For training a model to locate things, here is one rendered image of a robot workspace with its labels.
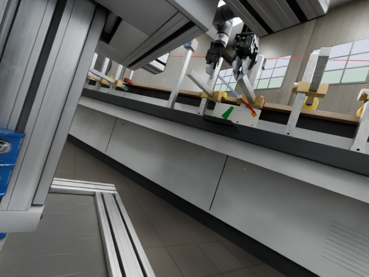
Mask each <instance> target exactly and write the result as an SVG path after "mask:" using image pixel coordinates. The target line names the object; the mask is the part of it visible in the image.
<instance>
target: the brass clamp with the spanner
mask: <svg viewBox="0 0 369 277"><path fill-rule="evenodd" d="M241 96H242V99H243V100H244V101H245V102H246V103H247V104H248V105H249V106H250V107H254V108H260V109H262V107H263V104H264V101H265V100H264V98H263V97H259V96H256V100H255V103H250V102H248V100H247V98H246V96H245V95H243V94H242V95H241ZM241 103H243V102H242V101H241V100H238V99H237V104H241ZM243 104H244V103H243Z"/></svg>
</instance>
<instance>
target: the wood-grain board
mask: <svg viewBox="0 0 369 277"><path fill-rule="evenodd" d="M121 82H123V83H122V84H123V85H126V83H125V82H124V81H123V80H121ZM127 85H128V86H133V87H140V88H146V89H150V90H156V91H162V92H168V93H171V92H172V89H173V88H169V87H162V86H155V85H149V84H142V83H137V82H132V84H127ZM199 93H200V92H195V91H188V90H181V89H180V90H179V92H178V95H185V96H191V97H197V98H200V97H199ZM222 102H226V103H232V104H237V98H235V97H228V96H226V99H222ZM238 105H240V104H238ZM292 108H293V106H286V105H281V104H274V103H267V102H265V104H264V105H263V107H262V109H267V110H273V111H277V112H283V113H289V114H290V113H291V111H292ZM299 115H302V116H306V117H312V118H318V119H324V120H330V121H337V122H340V123H347V124H353V125H358V123H359V120H360V117H358V116H354V115H347V114H340V113H333V112H325V111H321V110H314V109H307V108H301V111H300V114H299Z"/></svg>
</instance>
